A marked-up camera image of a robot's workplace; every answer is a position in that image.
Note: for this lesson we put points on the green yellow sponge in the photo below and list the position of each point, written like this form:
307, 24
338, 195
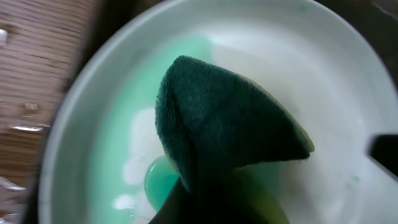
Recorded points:
213, 125

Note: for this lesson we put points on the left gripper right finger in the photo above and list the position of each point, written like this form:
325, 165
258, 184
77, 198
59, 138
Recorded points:
383, 151

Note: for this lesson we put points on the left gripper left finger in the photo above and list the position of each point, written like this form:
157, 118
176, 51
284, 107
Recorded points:
179, 208

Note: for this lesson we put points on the white plate top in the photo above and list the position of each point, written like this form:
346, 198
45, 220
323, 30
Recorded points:
104, 162

